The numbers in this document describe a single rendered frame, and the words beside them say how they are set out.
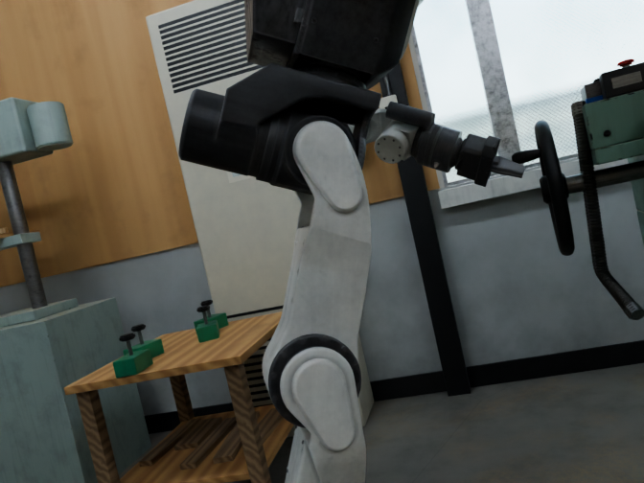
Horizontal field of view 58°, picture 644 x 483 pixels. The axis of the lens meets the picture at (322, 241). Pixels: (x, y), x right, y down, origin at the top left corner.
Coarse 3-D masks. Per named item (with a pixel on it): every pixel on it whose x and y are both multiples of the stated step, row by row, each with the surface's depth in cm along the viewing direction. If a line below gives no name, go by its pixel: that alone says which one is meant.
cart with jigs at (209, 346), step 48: (192, 336) 216; (240, 336) 193; (96, 384) 173; (240, 384) 166; (96, 432) 177; (192, 432) 211; (240, 432) 168; (288, 432) 199; (144, 480) 181; (192, 480) 173; (240, 480) 170
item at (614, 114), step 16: (624, 96) 111; (640, 96) 110; (592, 112) 113; (608, 112) 112; (624, 112) 111; (640, 112) 110; (592, 128) 113; (608, 128) 112; (624, 128) 111; (640, 128) 110; (592, 144) 113; (608, 144) 113
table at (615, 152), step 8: (624, 144) 110; (632, 144) 109; (640, 144) 109; (592, 152) 115; (600, 152) 111; (608, 152) 111; (616, 152) 110; (624, 152) 110; (632, 152) 110; (640, 152) 109; (592, 160) 117; (600, 160) 112; (608, 160) 111; (616, 160) 111
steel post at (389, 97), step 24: (384, 96) 239; (408, 168) 240; (408, 192) 241; (432, 216) 241; (432, 240) 241; (432, 264) 242; (432, 288) 243; (432, 312) 244; (456, 336) 242; (456, 360) 243; (456, 384) 244
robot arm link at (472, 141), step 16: (448, 128) 117; (448, 144) 115; (464, 144) 115; (480, 144) 114; (496, 144) 111; (432, 160) 117; (448, 160) 116; (464, 160) 116; (480, 160) 113; (464, 176) 120; (480, 176) 117
